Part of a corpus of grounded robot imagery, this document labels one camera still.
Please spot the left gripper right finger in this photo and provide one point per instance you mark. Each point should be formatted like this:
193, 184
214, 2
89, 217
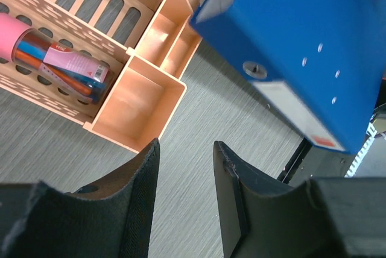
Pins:
261, 216

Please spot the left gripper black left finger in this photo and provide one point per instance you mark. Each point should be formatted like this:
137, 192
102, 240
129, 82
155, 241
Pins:
109, 217

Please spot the blue ring binder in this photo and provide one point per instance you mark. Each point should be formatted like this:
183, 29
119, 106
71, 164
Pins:
318, 62

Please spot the orange desk file organizer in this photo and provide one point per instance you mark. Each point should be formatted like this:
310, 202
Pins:
147, 43

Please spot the perforated cable tray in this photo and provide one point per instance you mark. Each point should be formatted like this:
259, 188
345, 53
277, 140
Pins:
371, 133

